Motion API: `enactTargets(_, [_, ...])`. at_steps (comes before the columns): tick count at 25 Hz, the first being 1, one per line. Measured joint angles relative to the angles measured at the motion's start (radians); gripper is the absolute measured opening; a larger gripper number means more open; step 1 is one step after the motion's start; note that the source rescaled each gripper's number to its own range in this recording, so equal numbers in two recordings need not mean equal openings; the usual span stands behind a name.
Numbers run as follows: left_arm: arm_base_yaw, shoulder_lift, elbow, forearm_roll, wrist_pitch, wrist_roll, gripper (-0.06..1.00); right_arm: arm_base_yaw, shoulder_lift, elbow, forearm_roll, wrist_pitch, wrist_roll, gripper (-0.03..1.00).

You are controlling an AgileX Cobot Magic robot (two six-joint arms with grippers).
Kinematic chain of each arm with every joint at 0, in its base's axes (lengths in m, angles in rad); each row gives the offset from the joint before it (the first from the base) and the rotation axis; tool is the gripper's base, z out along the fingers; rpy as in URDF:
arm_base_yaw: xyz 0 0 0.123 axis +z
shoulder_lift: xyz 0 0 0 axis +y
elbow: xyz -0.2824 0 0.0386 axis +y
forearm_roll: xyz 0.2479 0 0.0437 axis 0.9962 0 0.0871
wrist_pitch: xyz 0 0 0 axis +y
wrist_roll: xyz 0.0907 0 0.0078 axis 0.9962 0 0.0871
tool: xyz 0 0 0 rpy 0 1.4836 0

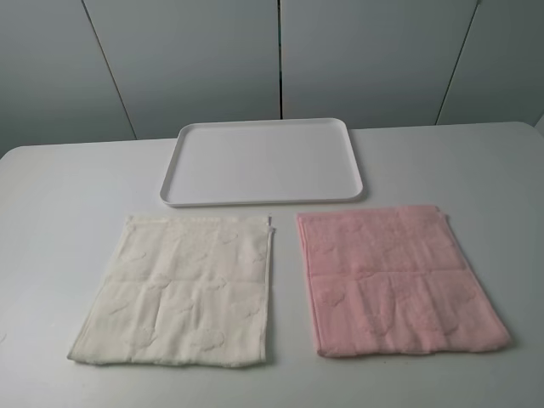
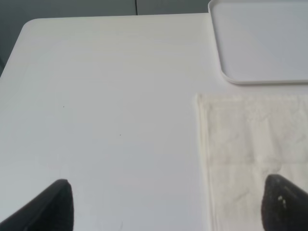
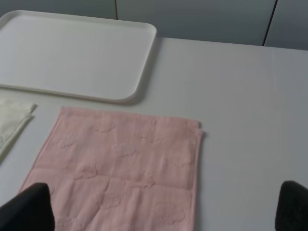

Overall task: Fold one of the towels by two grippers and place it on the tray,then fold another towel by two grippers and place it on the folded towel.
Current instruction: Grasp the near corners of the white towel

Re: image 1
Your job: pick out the cream white towel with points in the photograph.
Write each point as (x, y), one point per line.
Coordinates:
(182, 291)

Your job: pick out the pink towel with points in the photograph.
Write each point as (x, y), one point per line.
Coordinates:
(393, 280)

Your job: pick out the white rectangular plastic tray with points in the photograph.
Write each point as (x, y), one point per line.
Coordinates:
(262, 162)

